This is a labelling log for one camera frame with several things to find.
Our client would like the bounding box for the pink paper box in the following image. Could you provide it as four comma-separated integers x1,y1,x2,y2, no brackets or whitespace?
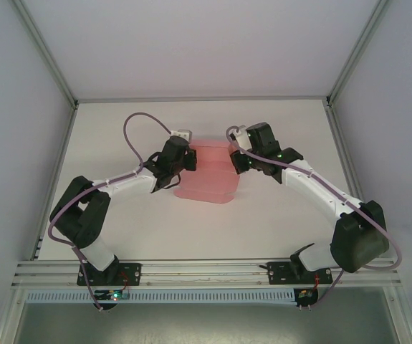
172,140,241,205

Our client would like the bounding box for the grey metal panel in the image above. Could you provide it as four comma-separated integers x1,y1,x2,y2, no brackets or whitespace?
15,302,396,344

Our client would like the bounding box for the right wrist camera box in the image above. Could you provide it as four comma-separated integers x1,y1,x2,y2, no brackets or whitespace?
231,124,251,148

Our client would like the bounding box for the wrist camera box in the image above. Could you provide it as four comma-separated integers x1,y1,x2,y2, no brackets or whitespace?
171,128,193,147
231,124,251,148

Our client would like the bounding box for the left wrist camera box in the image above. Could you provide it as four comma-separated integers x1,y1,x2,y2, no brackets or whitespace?
171,128,193,147

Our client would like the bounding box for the thin black cable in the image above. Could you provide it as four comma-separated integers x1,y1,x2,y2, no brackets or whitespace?
153,171,182,191

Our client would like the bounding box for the aluminium side rail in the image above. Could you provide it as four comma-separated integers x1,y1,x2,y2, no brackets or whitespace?
323,102,378,257
29,103,80,261

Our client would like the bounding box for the aluminium rail beam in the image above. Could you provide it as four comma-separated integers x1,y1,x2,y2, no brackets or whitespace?
11,260,403,287

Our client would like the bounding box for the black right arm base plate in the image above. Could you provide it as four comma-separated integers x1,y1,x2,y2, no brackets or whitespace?
268,260,332,287

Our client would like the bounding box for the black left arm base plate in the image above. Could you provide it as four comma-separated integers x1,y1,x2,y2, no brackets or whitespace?
76,262,143,287

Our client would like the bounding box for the aluminium frame post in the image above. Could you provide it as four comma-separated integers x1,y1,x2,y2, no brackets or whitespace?
325,0,389,108
11,0,80,108

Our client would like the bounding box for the slotted grey cable duct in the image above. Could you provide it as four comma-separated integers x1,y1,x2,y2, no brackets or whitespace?
24,289,296,305

